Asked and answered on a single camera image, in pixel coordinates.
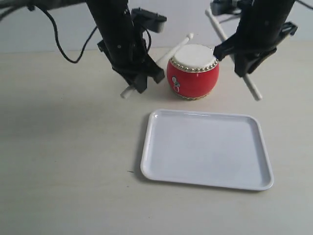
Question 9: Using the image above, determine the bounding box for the white rectangular plastic tray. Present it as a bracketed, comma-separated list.
[140, 109, 274, 191]

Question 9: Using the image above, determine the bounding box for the white drumstick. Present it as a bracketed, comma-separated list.
[205, 8, 263, 101]
[120, 33, 194, 99]

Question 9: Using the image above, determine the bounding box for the small red drum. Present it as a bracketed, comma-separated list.
[166, 44, 219, 100]

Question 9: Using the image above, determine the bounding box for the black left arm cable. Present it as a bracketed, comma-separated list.
[0, 0, 151, 64]

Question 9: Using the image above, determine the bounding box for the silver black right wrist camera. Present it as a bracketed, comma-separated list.
[210, 0, 237, 16]

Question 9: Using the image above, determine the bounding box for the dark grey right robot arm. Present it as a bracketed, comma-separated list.
[213, 0, 298, 77]

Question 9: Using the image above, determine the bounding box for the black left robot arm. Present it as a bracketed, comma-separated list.
[85, 0, 167, 94]

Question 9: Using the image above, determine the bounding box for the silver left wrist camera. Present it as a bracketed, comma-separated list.
[131, 7, 167, 33]

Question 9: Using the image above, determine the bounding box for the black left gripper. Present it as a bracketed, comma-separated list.
[97, 37, 165, 94]

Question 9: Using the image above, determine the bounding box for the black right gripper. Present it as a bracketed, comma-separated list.
[213, 21, 298, 76]

